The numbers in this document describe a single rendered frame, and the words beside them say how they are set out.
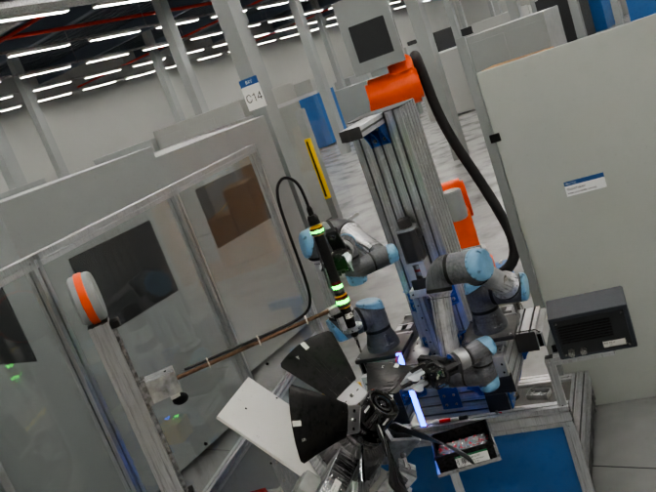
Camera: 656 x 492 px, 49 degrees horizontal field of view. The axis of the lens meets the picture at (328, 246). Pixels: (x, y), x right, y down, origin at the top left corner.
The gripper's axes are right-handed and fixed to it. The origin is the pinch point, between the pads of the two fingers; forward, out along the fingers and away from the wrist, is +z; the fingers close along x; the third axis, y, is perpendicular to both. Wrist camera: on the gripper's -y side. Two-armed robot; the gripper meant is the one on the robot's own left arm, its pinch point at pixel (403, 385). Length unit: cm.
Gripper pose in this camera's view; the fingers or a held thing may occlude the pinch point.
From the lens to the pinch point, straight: 254.0
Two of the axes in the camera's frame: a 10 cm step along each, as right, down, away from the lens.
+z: -8.9, 3.9, -2.5
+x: 3.0, 9.0, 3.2
